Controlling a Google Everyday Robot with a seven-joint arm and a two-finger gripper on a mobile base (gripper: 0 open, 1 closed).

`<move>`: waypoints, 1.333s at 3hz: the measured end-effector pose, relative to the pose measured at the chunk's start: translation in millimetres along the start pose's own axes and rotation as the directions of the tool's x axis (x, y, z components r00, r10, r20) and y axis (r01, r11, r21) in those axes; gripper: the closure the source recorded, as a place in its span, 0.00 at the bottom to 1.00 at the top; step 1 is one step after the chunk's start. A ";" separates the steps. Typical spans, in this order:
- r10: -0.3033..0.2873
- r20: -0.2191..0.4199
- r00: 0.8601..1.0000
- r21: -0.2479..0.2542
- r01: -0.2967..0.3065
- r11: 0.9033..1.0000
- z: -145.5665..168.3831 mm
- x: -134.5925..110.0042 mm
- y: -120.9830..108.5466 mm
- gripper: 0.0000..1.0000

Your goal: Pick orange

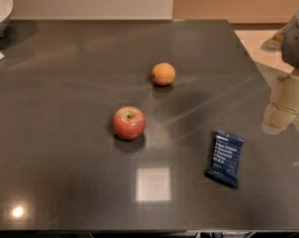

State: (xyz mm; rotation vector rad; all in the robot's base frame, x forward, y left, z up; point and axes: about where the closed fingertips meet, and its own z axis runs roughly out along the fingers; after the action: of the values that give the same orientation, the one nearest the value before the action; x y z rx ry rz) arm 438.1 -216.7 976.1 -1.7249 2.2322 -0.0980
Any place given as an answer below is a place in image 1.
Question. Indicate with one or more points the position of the red apple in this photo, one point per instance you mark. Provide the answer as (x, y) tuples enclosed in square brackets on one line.
[(129, 123)]

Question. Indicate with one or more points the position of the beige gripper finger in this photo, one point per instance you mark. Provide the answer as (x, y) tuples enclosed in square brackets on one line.
[(283, 107)]

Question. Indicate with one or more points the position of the dark blue snack bar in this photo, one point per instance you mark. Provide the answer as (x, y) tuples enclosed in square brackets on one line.
[(225, 159)]

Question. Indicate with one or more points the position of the orange fruit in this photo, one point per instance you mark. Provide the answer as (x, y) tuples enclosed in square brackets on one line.
[(163, 74)]

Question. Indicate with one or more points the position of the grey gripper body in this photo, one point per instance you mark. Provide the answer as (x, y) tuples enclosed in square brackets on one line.
[(296, 45)]

